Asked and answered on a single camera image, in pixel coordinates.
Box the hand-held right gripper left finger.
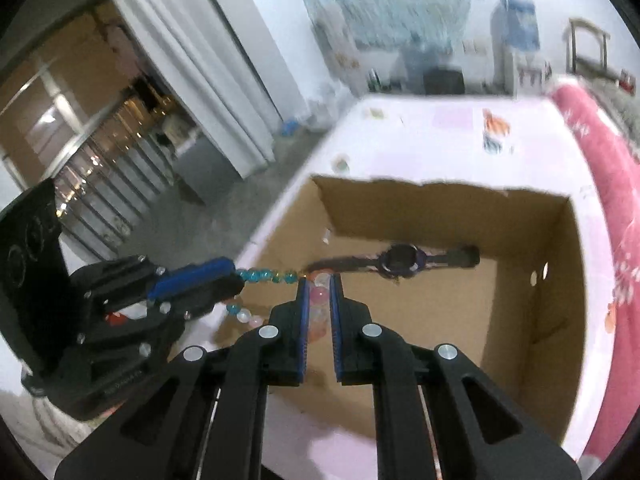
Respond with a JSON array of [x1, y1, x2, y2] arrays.
[[54, 279, 308, 480]]

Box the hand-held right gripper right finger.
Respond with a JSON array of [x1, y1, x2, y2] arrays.
[[330, 274, 583, 480]]

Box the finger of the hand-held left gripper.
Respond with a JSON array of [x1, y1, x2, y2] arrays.
[[81, 304, 217, 357], [70, 255, 247, 312]]

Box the teal and pink bead bracelet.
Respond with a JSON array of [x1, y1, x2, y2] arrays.
[[225, 266, 333, 345]]

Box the brown cardboard box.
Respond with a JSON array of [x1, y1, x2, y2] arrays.
[[212, 174, 587, 457]]

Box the dark wrist watch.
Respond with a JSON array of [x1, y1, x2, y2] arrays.
[[304, 242, 482, 282]]

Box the white curtain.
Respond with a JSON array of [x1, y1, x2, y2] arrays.
[[95, 0, 307, 179]]

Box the balloon printed pink bed sheet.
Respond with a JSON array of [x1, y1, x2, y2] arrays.
[[170, 93, 617, 480]]

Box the pink floral blanket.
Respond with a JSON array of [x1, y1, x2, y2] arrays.
[[547, 81, 640, 467]]

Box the white and blue water dispenser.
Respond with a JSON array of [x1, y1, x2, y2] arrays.
[[490, 0, 542, 97]]

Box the wooden chair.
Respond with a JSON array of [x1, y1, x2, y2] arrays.
[[566, 17, 612, 77]]

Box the teal patterned wall cloth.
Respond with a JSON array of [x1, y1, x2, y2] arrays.
[[294, 0, 487, 52]]

